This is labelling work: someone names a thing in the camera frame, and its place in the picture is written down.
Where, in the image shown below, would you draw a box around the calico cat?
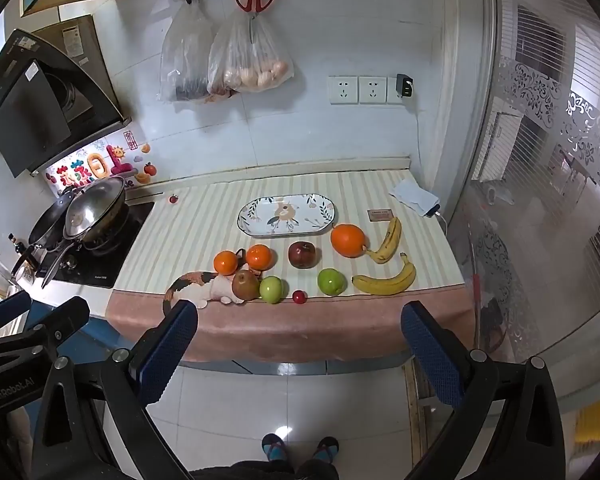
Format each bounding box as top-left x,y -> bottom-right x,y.
163,248 -> 263,317

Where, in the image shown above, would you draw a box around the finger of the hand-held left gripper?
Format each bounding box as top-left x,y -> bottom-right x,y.
0,290 -> 33,334
19,296 -> 91,356

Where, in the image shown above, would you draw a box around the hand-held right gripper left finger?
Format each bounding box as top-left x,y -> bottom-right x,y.
30,299 -> 201,480

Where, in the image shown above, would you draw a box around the etched glass sliding door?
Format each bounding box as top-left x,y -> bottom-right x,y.
460,0 -> 600,411

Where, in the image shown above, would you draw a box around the yellow banana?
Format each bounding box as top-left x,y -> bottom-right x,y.
351,252 -> 417,296

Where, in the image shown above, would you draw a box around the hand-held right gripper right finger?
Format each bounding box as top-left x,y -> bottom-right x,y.
400,301 -> 581,480

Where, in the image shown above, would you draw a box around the red and green apple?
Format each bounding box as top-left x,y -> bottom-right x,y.
231,269 -> 261,302

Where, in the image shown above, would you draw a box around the clear bag with dark contents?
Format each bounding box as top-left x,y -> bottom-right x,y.
158,2 -> 218,103

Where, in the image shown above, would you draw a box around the white door frame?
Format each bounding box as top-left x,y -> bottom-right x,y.
420,0 -> 501,196

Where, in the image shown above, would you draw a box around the floral oval plate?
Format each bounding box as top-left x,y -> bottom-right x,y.
237,194 -> 337,238

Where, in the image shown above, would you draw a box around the person's right slippered foot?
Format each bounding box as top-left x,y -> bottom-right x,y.
311,436 -> 340,465

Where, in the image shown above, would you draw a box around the large orange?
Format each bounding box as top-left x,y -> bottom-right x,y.
330,224 -> 367,259

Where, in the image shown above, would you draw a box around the black range hood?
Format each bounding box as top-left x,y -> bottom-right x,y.
0,29 -> 131,178

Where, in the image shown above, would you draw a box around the steel hood chimney cover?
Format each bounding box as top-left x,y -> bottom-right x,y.
32,14 -> 116,111

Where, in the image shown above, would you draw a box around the black frying pan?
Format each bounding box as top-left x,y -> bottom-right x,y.
11,187 -> 76,276

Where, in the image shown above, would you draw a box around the person's slippered foot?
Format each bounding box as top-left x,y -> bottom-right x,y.
261,433 -> 290,463
311,436 -> 340,465

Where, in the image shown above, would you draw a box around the colourful wall stickers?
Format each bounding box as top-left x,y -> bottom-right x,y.
45,130 -> 158,198

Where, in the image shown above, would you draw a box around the spotted banana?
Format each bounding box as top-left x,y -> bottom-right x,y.
364,216 -> 402,264

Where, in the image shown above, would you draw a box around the white charging cable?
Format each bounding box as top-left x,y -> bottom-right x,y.
406,94 -> 449,235

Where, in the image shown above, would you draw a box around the steel wok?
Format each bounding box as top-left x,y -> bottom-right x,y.
62,176 -> 128,241

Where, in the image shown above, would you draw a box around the wooden door threshold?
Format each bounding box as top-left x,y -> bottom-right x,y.
402,360 -> 431,461

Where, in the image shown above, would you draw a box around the white cloth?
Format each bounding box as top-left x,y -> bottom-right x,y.
390,178 -> 438,213

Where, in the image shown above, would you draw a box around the striped tablecloth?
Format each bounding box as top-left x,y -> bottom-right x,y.
105,169 -> 481,363

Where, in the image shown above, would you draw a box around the clear bag with eggs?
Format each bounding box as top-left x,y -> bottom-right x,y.
207,10 -> 296,95

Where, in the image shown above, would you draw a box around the person's dark trousers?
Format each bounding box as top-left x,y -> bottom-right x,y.
190,460 -> 341,480

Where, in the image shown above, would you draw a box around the small orange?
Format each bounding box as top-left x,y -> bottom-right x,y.
213,251 -> 240,276
245,244 -> 273,271

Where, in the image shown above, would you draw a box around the black gas stove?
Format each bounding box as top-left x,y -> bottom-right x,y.
32,201 -> 156,290

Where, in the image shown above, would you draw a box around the white wall socket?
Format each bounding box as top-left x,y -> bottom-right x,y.
358,76 -> 388,106
387,76 -> 411,106
328,76 -> 359,106

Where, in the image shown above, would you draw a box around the person's left slippered foot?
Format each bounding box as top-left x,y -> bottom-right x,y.
261,433 -> 290,463

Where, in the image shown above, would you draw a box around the yellow crate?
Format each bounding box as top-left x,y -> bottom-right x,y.
575,397 -> 600,448

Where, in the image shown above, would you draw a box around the dark red apple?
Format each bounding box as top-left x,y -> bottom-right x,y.
287,241 -> 317,269

